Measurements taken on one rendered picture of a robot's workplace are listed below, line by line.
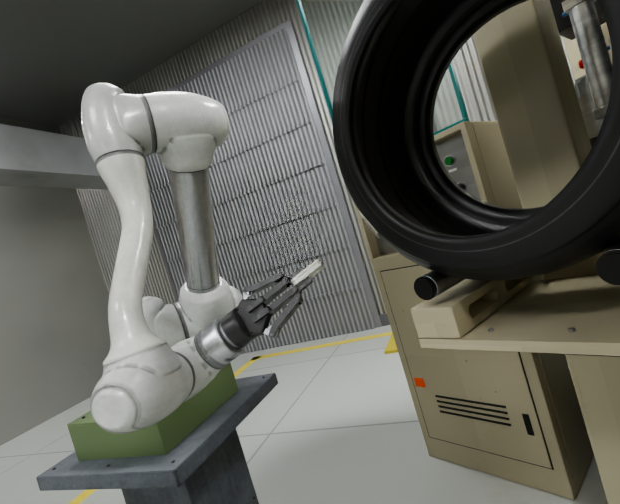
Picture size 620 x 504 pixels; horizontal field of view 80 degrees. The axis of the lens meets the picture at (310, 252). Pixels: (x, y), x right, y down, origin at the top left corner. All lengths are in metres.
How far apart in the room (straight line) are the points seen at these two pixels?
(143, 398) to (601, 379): 0.94
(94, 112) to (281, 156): 3.29
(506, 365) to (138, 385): 1.16
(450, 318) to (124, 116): 0.77
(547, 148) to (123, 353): 0.92
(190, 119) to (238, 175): 3.43
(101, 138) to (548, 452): 1.57
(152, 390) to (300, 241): 3.47
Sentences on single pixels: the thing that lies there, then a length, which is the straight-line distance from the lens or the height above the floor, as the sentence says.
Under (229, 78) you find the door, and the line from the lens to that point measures 4.59.
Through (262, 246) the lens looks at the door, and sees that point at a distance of 4.22.
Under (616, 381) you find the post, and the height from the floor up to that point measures 0.56.
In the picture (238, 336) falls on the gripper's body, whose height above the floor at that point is 0.90.
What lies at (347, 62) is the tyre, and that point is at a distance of 0.74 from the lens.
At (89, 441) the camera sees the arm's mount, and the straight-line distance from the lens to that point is 1.26.
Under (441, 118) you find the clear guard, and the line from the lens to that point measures 1.39.
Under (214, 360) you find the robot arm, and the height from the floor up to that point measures 0.87.
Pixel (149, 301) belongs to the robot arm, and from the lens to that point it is 1.20.
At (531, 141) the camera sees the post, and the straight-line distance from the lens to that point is 0.97.
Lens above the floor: 1.04
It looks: 1 degrees down
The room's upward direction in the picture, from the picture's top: 17 degrees counter-clockwise
